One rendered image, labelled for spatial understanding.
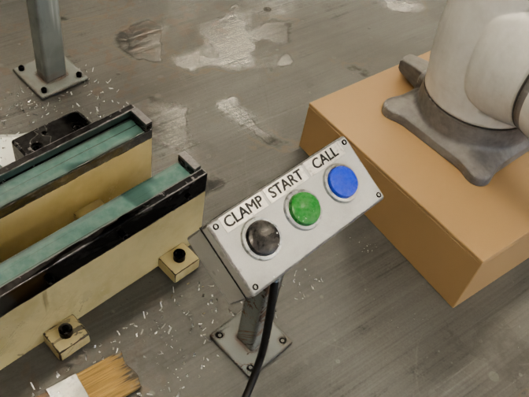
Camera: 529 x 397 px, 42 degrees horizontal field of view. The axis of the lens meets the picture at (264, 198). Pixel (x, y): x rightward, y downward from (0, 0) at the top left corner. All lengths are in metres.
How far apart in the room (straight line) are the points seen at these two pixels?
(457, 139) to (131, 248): 0.43
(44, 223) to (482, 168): 0.54
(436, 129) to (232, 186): 0.28
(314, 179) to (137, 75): 0.55
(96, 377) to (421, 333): 0.39
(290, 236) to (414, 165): 0.36
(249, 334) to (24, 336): 0.24
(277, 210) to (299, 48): 0.64
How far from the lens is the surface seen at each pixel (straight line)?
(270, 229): 0.57
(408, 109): 0.96
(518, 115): 0.83
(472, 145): 0.92
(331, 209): 0.61
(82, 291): 0.79
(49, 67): 1.07
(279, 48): 1.19
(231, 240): 0.56
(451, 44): 0.87
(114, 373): 0.79
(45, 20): 1.02
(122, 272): 0.82
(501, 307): 0.94
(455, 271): 0.88
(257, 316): 0.74
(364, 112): 0.97
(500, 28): 0.82
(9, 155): 1.00
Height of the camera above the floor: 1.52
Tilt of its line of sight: 50 degrees down
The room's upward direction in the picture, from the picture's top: 12 degrees clockwise
